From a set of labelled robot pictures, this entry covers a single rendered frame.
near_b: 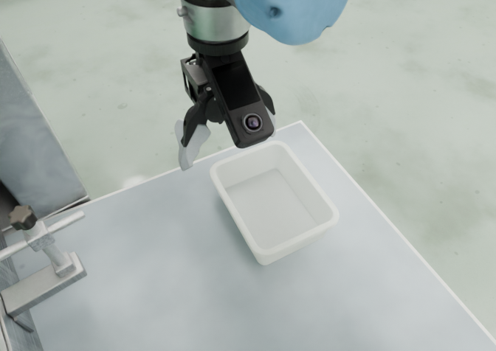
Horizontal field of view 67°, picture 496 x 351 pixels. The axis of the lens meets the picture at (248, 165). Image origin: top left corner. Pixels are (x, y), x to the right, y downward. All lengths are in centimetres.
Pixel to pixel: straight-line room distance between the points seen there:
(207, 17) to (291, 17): 14
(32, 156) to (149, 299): 31
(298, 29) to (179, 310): 52
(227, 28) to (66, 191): 52
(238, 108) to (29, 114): 37
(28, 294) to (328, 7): 54
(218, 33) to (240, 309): 45
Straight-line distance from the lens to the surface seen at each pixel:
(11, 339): 62
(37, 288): 65
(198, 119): 48
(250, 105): 43
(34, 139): 72
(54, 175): 78
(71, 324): 73
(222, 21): 41
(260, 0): 28
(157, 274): 72
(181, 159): 53
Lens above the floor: 139
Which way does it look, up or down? 51 degrees down
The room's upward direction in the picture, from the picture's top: straight up
